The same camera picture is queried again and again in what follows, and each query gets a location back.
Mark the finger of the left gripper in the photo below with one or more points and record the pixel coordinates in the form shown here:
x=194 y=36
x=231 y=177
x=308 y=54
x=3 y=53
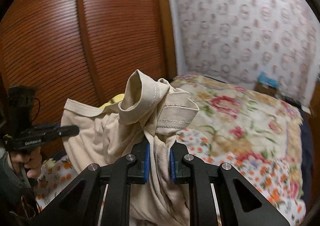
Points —
x=69 y=131

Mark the blue item on box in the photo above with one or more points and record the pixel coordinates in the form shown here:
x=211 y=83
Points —
x=266 y=85

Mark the orange print white blanket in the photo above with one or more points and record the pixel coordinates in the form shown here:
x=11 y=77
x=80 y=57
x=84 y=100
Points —
x=218 y=195

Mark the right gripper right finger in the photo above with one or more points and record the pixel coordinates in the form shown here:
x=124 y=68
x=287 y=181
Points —
x=220 y=195

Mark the dark blue blanket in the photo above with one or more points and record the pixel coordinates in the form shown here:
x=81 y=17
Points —
x=307 y=158

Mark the yellow plush toy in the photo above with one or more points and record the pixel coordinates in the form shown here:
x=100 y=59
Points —
x=116 y=99

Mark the circle pattern lace curtain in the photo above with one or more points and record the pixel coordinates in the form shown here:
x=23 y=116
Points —
x=237 y=40

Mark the brown louvered wardrobe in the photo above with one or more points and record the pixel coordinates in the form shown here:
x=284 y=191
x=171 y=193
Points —
x=81 y=49

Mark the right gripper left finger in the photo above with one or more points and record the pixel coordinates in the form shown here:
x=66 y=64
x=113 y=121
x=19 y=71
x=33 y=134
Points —
x=99 y=195

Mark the floral bed quilt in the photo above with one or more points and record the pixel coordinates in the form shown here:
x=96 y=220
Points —
x=257 y=133

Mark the person's left hand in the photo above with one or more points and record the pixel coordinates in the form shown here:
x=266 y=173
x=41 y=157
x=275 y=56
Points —
x=32 y=162

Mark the beige printed t-shirt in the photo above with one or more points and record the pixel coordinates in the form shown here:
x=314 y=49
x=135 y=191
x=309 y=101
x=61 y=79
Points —
x=151 y=110

